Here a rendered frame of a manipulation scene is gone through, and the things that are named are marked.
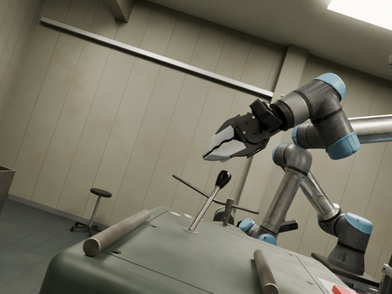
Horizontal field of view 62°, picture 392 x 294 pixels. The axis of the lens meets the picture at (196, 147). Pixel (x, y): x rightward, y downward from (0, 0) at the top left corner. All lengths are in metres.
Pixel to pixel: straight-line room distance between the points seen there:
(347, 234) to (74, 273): 1.33
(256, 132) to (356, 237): 0.98
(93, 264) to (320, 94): 0.58
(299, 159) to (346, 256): 0.47
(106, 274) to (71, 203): 4.82
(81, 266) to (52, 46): 5.23
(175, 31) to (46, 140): 2.54
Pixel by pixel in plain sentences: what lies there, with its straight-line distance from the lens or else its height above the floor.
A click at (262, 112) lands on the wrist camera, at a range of 0.65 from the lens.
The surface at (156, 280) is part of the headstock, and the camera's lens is 0.42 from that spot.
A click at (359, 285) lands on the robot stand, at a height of 1.12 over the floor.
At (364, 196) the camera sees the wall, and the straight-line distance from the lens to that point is 5.54.
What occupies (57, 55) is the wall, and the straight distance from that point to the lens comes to 5.50.
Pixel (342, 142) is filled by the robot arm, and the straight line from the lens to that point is 0.81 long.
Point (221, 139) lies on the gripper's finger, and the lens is 0.70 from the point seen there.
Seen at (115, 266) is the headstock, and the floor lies 1.25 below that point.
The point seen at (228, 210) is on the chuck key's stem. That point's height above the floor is 1.28.
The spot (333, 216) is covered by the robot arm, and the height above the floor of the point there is 1.36.
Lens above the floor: 1.41
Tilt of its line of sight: 2 degrees up
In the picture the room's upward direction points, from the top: 18 degrees clockwise
